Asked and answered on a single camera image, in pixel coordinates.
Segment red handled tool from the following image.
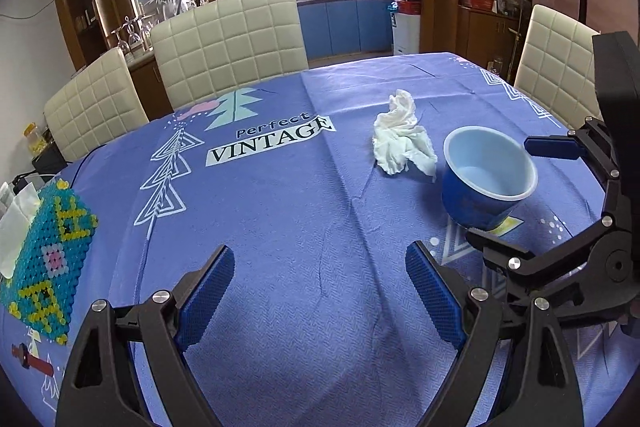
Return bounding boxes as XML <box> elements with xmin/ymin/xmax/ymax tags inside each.
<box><xmin>11</xmin><ymin>342</ymin><xmax>55</xmax><ymax>375</ymax></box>

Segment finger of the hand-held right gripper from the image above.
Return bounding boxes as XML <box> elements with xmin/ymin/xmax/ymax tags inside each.
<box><xmin>465</xmin><ymin>219</ymin><xmax>622</xmax><ymax>304</ymax></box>
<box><xmin>524</xmin><ymin>117</ymin><xmax>624</xmax><ymax>224</ymax></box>

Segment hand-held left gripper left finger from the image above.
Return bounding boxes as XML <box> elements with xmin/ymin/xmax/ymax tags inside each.
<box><xmin>55</xmin><ymin>244</ymin><xmax>236</xmax><ymax>427</ymax></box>

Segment cream quilted dining chair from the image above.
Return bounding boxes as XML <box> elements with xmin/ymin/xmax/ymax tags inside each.
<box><xmin>150</xmin><ymin>0</ymin><xmax>310</xmax><ymax>112</ymax></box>
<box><xmin>44</xmin><ymin>47</ymin><xmax>151</xmax><ymax>162</ymax></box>
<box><xmin>514</xmin><ymin>4</ymin><xmax>603</xmax><ymax>128</ymax></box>

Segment blue paper cup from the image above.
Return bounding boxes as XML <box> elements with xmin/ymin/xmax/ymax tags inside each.
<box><xmin>441</xmin><ymin>126</ymin><xmax>538</xmax><ymax>230</ymax></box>

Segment beaded teal tissue box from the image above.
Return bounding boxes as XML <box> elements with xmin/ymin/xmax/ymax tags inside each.
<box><xmin>0</xmin><ymin>179</ymin><xmax>99</xmax><ymax>345</ymax></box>

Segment crumpled white tissue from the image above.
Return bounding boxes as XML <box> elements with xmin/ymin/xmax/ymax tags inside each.
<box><xmin>372</xmin><ymin>89</ymin><xmax>438</xmax><ymax>182</ymax></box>

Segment blue kitchen base cabinets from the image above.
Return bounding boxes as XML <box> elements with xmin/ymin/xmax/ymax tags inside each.
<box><xmin>295</xmin><ymin>0</ymin><xmax>401</xmax><ymax>62</ymax></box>

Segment row of hanging wine glasses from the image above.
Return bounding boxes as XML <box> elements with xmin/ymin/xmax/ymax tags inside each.
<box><xmin>110</xmin><ymin>14</ymin><xmax>156</xmax><ymax>55</ymax></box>

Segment yellow plastic jar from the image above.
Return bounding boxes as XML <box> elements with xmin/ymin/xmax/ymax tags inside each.
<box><xmin>24</xmin><ymin>123</ymin><xmax>46</xmax><ymax>155</ymax></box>

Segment blue printed tablecloth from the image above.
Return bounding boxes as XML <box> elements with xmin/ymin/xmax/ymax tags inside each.
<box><xmin>0</xmin><ymin>52</ymin><xmax>640</xmax><ymax>427</ymax></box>

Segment small black box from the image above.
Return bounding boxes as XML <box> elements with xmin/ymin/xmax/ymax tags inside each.
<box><xmin>31</xmin><ymin>146</ymin><xmax>68</xmax><ymax>175</ymax></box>

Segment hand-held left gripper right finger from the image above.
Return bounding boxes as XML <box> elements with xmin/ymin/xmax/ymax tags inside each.
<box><xmin>405</xmin><ymin>241</ymin><xmax>586</xmax><ymax>427</ymax></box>

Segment white water dispenser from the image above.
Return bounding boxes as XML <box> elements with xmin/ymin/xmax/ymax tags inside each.
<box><xmin>390</xmin><ymin>0</ymin><xmax>423</xmax><ymax>56</ymax></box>

